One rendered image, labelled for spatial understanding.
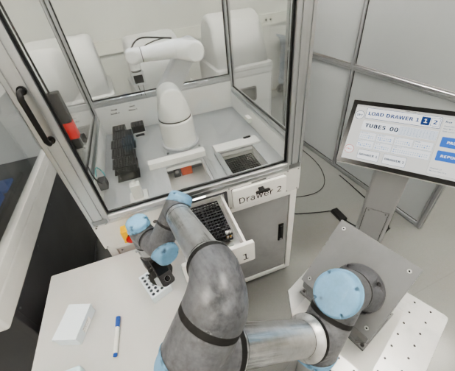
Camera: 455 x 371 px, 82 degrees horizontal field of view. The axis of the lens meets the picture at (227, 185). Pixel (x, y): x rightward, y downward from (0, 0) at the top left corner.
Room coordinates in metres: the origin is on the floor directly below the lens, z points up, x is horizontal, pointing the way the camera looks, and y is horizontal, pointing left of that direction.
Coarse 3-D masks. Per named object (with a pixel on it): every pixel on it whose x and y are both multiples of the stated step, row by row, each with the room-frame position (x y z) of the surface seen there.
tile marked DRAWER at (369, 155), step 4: (360, 152) 1.03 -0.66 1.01; (364, 152) 1.02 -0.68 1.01; (368, 152) 1.02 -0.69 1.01; (372, 152) 1.01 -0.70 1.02; (376, 152) 1.00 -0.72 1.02; (380, 152) 0.99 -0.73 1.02; (356, 156) 1.03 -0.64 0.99; (360, 156) 1.02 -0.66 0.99; (364, 156) 1.01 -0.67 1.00; (368, 156) 1.00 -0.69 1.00; (372, 156) 1.00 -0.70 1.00; (376, 156) 0.99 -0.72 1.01; (372, 160) 0.98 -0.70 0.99; (376, 160) 0.98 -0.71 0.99
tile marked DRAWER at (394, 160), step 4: (384, 156) 0.97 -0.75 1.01; (388, 156) 0.97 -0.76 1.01; (392, 156) 0.96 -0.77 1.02; (396, 156) 0.95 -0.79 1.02; (384, 160) 0.96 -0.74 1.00; (388, 160) 0.95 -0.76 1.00; (392, 160) 0.95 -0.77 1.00; (396, 160) 0.94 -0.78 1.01; (400, 160) 0.93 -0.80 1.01; (404, 160) 0.92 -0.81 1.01; (388, 164) 0.94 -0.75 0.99; (392, 164) 0.93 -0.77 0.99; (396, 164) 0.93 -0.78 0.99; (400, 164) 0.92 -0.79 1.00; (404, 164) 0.91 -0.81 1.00
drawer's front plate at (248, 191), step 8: (280, 176) 1.02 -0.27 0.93; (256, 184) 0.98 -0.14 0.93; (264, 184) 0.99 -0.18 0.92; (272, 184) 1.00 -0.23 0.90; (280, 184) 1.01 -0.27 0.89; (232, 192) 0.95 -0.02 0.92; (240, 192) 0.96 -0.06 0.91; (248, 192) 0.97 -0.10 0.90; (264, 192) 0.99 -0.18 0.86; (272, 192) 1.00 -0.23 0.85; (280, 192) 1.01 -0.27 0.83; (240, 200) 0.96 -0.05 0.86; (248, 200) 0.97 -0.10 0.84; (256, 200) 0.98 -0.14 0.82
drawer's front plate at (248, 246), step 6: (252, 240) 0.65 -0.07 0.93; (234, 246) 0.63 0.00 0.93; (240, 246) 0.63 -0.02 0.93; (246, 246) 0.63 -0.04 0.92; (252, 246) 0.63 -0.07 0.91; (234, 252) 0.61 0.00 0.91; (240, 252) 0.62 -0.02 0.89; (246, 252) 0.63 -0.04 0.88; (252, 252) 0.63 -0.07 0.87; (240, 258) 0.62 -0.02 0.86; (252, 258) 0.63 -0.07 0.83; (186, 276) 0.56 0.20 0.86
